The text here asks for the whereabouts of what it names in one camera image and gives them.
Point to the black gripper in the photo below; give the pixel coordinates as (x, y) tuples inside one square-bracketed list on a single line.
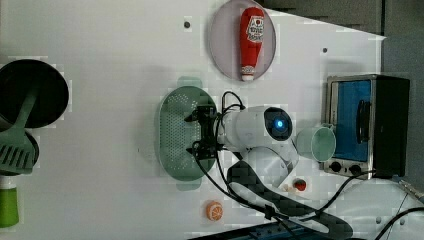
[(207, 146)]

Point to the green oval plastic strainer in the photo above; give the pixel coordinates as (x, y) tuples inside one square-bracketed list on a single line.
[(175, 135)]

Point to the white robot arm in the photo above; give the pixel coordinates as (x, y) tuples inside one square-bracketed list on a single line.
[(362, 208)]

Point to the orange slice toy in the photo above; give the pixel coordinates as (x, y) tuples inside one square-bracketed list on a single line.
[(214, 211)]

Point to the grey round plate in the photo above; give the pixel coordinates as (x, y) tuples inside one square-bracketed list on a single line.
[(224, 32)]

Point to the peeled banana toy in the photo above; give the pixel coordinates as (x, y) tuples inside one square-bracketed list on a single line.
[(289, 188)]

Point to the red strawberry toy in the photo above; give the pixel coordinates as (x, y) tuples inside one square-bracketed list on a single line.
[(300, 184)]

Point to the light green cup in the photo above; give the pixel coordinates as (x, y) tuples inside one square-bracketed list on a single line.
[(317, 143)]

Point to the red ketchup bottle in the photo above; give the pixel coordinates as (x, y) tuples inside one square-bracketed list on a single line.
[(251, 34)]

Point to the black toaster oven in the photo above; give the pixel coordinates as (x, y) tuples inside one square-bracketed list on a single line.
[(370, 118)]

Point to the green spatula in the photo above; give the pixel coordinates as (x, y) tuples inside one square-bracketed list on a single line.
[(24, 112)]

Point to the black utensil holder cup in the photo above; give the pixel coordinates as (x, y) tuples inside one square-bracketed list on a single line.
[(19, 78)]

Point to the green white bottle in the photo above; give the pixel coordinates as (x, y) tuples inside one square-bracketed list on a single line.
[(9, 215)]

